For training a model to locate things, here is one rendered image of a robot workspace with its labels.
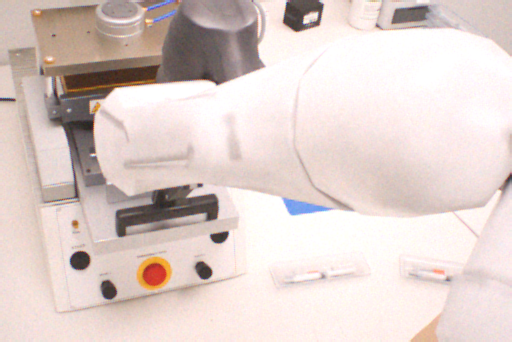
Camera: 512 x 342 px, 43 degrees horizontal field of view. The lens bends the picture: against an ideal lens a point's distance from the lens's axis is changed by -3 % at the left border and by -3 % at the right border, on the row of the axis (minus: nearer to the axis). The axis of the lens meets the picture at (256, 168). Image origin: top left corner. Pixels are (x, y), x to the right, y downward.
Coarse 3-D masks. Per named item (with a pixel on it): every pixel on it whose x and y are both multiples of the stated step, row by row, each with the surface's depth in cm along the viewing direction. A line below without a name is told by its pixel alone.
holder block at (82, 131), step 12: (84, 120) 111; (72, 132) 107; (84, 132) 107; (84, 144) 105; (84, 156) 102; (96, 156) 105; (84, 168) 100; (96, 168) 101; (84, 180) 101; (96, 180) 101
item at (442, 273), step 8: (408, 256) 126; (416, 256) 126; (408, 264) 125; (416, 264) 125; (424, 264) 125; (432, 264) 125; (440, 264) 126; (448, 264) 126; (456, 264) 126; (464, 264) 126; (408, 272) 123; (416, 272) 123; (424, 272) 124; (432, 272) 124; (440, 272) 124; (448, 272) 124; (456, 272) 125; (440, 280) 123; (448, 280) 123
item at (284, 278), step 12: (348, 252) 125; (360, 252) 125; (276, 264) 121; (288, 264) 121; (300, 264) 121; (312, 264) 122; (324, 264) 122; (336, 264) 123; (348, 264) 123; (360, 264) 123; (276, 276) 119; (288, 276) 119; (300, 276) 119; (312, 276) 120; (324, 276) 120; (336, 276) 120
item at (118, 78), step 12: (96, 72) 108; (108, 72) 109; (120, 72) 109; (132, 72) 110; (144, 72) 110; (156, 72) 111; (72, 84) 105; (84, 84) 106; (96, 84) 106; (108, 84) 106; (120, 84) 107; (132, 84) 108
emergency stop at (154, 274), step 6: (150, 264) 112; (156, 264) 112; (144, 270) 112; (150, 270) 112; (156, 270) 112; (162, 270) 113; (144, 276) 112; (150, 276) 112; (156, 276) 112; (162, 276) 113; (150, 282) 112; (156, 282) 113; (162, 282) 113
